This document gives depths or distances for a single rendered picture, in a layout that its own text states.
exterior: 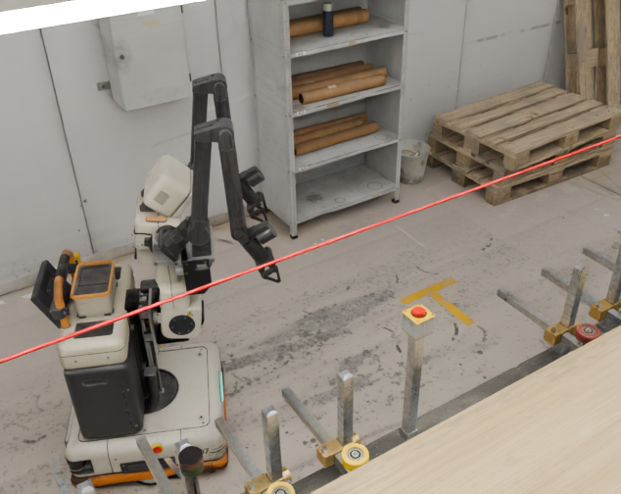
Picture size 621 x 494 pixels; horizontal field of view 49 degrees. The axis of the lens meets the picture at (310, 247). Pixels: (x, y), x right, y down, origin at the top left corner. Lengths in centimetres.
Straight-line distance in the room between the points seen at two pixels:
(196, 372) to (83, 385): 62
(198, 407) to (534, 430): 150
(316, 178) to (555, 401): 312
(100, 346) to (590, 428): 171
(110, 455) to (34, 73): 208
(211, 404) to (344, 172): 254
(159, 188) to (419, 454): 126
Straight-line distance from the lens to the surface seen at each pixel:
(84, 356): 274
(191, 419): 307
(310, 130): 476
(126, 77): 394
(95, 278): 287
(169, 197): 251
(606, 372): 248
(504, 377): 266
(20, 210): 432
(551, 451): 219
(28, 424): 367
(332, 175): 509
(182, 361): 334
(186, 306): 278
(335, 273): 427
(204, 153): 228
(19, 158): 419
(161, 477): 214
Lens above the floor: 251
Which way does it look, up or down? 34 degrees down
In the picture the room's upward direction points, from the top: 1 degrees counter-clockwise
